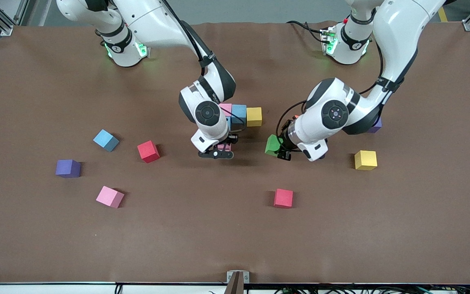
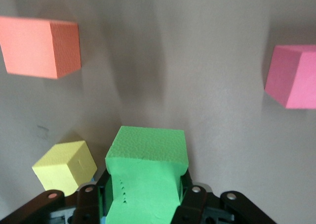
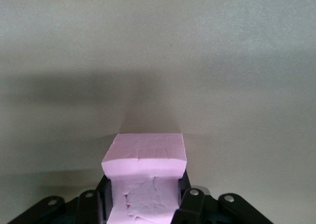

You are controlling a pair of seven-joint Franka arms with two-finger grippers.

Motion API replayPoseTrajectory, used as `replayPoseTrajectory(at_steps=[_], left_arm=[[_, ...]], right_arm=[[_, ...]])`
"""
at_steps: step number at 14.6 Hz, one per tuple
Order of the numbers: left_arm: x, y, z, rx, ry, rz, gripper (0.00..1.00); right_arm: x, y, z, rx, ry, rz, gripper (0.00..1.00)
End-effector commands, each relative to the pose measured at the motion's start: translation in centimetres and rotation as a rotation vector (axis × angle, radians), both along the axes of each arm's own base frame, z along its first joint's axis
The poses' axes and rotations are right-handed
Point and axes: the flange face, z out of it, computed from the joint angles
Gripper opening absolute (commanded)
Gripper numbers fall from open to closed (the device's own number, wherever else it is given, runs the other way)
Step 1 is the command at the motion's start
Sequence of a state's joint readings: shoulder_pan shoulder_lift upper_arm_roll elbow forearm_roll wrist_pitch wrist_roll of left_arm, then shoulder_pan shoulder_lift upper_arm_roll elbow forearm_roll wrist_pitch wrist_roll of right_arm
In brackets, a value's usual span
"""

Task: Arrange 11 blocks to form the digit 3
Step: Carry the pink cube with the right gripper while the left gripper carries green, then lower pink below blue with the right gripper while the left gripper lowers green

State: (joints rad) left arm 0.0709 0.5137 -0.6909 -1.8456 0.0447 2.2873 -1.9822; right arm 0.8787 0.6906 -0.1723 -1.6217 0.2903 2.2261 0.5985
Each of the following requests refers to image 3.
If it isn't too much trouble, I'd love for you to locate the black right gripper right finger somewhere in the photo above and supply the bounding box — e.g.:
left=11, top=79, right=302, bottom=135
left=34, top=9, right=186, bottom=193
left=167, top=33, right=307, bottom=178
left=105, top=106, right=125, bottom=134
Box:
left=172, top=172, right=271, bottom=224

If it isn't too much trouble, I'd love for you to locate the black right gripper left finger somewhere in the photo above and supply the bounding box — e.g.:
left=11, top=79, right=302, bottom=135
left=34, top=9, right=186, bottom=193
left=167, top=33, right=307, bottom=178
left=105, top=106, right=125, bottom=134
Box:
left=7, top=178, right=112, bottom=224

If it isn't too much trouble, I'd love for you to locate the pink foam cube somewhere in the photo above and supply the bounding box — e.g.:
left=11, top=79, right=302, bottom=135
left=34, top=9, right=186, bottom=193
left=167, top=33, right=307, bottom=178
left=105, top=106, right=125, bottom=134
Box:
left=101, top=133, right=188, bottom=224

